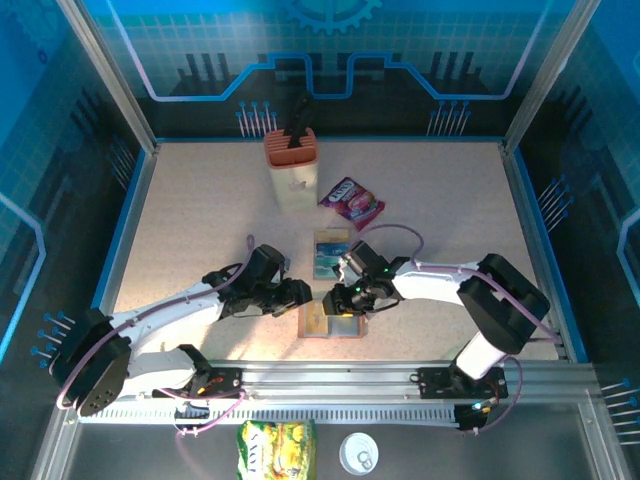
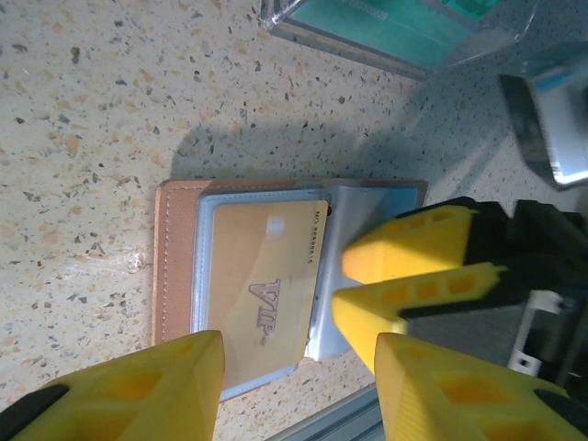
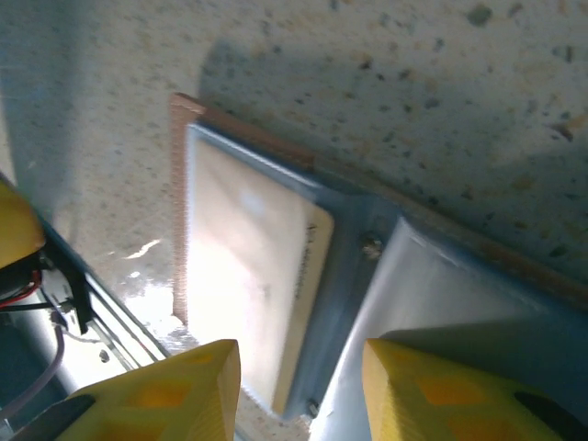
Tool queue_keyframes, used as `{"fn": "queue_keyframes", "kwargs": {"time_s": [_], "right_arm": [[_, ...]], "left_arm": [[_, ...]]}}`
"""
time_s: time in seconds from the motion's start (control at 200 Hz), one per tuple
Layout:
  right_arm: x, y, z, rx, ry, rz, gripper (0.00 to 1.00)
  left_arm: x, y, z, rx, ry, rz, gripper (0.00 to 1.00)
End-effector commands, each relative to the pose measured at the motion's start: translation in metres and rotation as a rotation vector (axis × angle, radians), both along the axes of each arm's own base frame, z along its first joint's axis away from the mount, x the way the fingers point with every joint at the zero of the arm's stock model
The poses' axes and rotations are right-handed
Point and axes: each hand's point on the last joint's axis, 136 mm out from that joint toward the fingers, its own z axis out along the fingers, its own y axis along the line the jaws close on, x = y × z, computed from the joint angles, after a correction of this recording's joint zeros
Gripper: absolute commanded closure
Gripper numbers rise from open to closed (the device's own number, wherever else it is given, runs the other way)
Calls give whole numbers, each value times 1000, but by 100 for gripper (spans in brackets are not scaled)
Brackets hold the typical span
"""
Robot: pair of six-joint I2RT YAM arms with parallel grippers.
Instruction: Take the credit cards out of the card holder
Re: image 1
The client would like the tan leather card holder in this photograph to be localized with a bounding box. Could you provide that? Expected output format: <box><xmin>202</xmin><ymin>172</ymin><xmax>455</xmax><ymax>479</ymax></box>
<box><xmin>297</xmin><ymin>301</ymin><xmax>367</xmax><ymax>341</ymax></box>

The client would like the teal credit card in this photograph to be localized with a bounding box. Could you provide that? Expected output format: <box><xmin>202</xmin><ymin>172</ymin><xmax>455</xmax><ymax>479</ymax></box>
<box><xmin>313</xmin><ymin>254</ymin><xmax>344</xmax><ymax>280</ymax></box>

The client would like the purple candy bag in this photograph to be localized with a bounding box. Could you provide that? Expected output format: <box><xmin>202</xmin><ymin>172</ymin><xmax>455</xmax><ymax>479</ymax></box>
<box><xmin>318</xmin><ymin>175</ymin><xmax>387</xmax><ymax>233</ymax></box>

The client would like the beige knife block orange top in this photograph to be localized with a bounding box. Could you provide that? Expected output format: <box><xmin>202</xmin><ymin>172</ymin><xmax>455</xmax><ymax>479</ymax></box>
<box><xmin>263</xmin><ymin>127</ymin><xmax>321</xmax><ymax>212</ymax></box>

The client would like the white tin can lid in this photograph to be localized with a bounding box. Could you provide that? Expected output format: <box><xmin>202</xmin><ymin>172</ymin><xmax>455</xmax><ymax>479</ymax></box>
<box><xmin>338</xmin><ymin>431</ymin><xmax>380</xmax><ymax>474</ymax></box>

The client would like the green yellow snack bag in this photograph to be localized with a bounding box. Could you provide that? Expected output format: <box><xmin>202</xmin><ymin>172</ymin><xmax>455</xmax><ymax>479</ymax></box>
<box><xmin>236</xmin><ymin>419</ymin><xmax>318</xmax><ymax>480</ymax></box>

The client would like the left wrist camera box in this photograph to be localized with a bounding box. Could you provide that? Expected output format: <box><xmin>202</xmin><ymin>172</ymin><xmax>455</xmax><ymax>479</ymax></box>
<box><xmin>248</xmin><ymin>243</ymin><xmax>292</xmax><ymax>287</ymax></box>

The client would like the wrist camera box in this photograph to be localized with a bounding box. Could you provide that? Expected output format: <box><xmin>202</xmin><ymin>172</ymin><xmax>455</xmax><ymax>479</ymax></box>
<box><xmin>338</xmin><ymin>240</ymin><xmax>390</xmax><ymax>282</ymax></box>
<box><xmin>248</xmin><ymin>243</ymin><xmax>292</xmax><ymax>287</ymax></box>

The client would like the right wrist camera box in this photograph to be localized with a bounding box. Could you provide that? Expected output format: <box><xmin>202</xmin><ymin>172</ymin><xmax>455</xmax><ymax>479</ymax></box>
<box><xmin>338</xmin><ymin>240</ymin><xmax>390</xmax><ymax>282</ymax></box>

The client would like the aluminium table rail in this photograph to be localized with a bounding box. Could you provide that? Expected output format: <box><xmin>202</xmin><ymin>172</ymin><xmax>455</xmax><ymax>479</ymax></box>
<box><xmin>62</xmin><ymin>360</ymin><xmax>601</xmax><ymax>396</ymax></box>

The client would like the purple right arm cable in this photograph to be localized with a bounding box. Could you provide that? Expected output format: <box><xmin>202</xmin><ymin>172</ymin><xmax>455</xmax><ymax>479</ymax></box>
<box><xmin>355</xmin><ymin>223</ymin><xmax>564</xmax><ymax>436</ymax></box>

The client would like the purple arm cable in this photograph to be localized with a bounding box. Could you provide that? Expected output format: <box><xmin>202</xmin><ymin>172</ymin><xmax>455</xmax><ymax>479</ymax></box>
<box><xmin>355</xmin><ymin>223</ymin><xmax>564</xmax><ymax>436</ymax></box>
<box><xmin>55</xmin><ymin>233</ymin><xmax>257</xmax><ymax>480</ymax></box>

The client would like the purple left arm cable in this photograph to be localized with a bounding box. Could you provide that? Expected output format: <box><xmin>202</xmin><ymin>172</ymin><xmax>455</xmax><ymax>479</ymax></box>
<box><xmin>55</xmin><ymin>233</ymin><xmax>257</xmax><ymax>480</ymax></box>

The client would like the grey slotted cable duct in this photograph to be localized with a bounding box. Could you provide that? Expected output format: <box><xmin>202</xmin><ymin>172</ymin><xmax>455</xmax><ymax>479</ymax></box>
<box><xmin>77</xmin><ymin>403</ymin><xmax>461</xmax><ymax>426</ymax></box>

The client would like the black knife handle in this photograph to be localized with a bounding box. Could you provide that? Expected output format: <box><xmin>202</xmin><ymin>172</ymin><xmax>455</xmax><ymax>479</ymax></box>
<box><xmin>287</xmin><ymin>92</ymin><xmax>316</xmax><ymax>150</ymax></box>

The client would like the aluminium frame post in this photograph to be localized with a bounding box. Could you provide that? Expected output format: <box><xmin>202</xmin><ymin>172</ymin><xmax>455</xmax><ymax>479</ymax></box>
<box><xmin>55</xmin><ymin>0</ymin><xmax>162</xmax><ymax>154</ymax></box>
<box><xmin>501</xmin><ymin>0</ymin><xmax>602</xmax><ymax>154</ymax></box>

